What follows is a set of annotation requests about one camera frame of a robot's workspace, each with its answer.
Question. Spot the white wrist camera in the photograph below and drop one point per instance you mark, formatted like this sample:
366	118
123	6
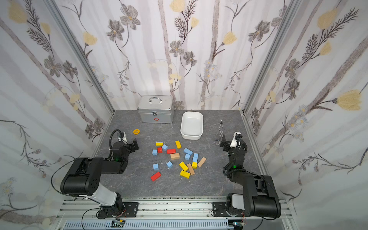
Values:
235	141
122	137

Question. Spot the white plastic tray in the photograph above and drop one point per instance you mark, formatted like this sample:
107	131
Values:
192	125

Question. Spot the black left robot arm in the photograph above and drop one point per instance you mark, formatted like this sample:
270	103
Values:
83	177

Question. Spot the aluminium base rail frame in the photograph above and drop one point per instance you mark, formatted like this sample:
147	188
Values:
167	213

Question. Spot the silver aluminium first aid case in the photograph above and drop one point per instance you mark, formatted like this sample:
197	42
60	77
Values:
157	109

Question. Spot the red long block front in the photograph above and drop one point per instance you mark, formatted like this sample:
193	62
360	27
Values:
155	176

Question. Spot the yellow speckled block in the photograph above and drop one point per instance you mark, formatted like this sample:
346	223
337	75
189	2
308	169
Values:
185	174

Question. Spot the long blue block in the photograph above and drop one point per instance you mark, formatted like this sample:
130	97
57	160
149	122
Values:
187	151

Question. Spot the engraved wood block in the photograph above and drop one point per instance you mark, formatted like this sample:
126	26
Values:
190	169

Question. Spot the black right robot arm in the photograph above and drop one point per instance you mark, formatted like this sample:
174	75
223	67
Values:
259	197

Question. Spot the plain wood block right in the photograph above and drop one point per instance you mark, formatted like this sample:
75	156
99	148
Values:
201	162

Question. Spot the metal wire tongs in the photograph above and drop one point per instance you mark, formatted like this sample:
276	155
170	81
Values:
221	131

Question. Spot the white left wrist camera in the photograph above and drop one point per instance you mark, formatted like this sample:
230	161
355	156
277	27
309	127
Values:
122	137

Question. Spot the yellow block centre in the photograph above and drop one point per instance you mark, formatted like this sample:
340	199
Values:
184	166

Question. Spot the red long block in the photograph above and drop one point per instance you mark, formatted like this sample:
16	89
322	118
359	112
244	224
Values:
171	151
155	176

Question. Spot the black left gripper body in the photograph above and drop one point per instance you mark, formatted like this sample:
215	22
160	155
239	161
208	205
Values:
133	145

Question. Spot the yellow long block top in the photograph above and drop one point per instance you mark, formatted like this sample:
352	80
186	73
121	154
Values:
178	144

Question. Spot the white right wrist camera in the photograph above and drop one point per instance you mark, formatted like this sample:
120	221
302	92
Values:
235	141

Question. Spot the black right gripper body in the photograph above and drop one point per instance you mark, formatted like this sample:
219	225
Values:
227	145

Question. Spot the natural wood block centre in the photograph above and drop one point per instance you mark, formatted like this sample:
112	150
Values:
175	156

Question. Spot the red long block centre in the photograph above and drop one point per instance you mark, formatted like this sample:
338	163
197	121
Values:
171	151

